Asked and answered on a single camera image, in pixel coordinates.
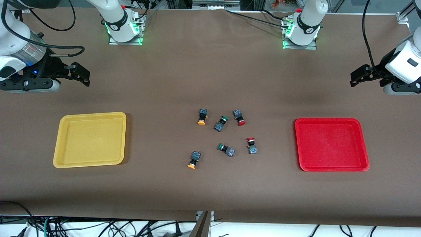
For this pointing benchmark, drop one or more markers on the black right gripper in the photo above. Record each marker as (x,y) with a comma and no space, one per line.
(53,66)

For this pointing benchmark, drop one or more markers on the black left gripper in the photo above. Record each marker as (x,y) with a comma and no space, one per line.
(377,71)

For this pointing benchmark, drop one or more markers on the yellow push button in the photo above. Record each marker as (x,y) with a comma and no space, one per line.
(202,113)
(196,155)

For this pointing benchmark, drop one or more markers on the red push button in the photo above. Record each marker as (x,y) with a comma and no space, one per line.
(237,114)
(252,149)

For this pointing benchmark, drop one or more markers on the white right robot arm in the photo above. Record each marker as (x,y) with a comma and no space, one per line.
(115,19)

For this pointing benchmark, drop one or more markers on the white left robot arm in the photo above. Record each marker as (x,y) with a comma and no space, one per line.
(307,19)

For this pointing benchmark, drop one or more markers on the yellow plastic tray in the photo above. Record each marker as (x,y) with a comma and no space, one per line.
(88,141)

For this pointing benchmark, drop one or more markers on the red plastic tray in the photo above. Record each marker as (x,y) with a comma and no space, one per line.
(332,144)

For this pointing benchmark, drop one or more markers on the green push button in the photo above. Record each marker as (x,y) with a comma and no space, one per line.
(218,126)
(230,152)

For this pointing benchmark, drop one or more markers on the brown table cloth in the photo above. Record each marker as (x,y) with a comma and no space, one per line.
(210,184)

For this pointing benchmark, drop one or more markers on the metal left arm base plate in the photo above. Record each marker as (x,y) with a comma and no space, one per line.
(302,47)

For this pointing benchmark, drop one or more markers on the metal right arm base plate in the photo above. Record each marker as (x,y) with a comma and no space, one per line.
(141,33)

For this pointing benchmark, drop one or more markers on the grey metal rail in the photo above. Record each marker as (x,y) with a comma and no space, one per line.
(215,4)

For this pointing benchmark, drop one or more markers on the small metal bracket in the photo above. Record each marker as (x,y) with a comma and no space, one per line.
(212,215)

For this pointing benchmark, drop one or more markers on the brown wooden post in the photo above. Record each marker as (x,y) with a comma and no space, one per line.
(201,227)

